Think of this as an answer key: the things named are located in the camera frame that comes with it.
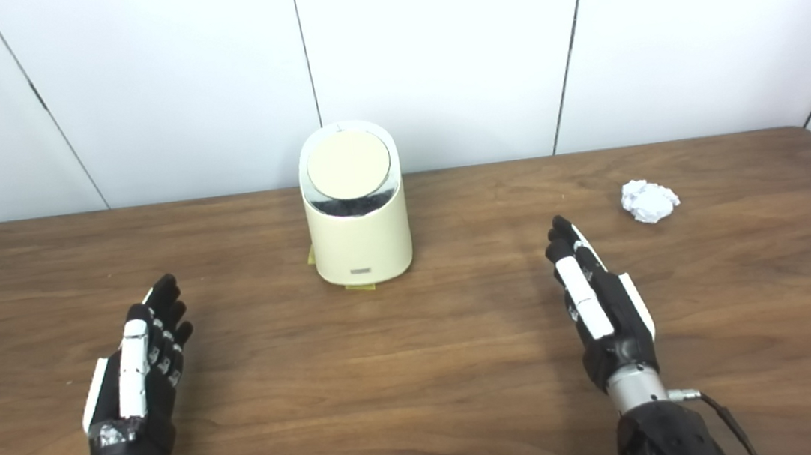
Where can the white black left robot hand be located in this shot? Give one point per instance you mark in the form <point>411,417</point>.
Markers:
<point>136,376</point>

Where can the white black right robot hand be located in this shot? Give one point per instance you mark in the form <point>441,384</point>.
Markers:
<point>603,312</point>

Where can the white paper ball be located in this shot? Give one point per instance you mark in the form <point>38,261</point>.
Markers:
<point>648,200</point>

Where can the cream-colored round bin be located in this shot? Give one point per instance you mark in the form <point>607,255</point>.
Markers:
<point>360,240</point>

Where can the cream round bin lid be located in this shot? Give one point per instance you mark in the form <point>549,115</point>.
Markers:
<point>348,164</point>

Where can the small yellow tape piece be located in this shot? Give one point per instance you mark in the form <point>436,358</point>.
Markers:
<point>310,255</point>

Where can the wide yellow tape piece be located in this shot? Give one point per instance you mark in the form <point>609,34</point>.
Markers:
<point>360,286</point>

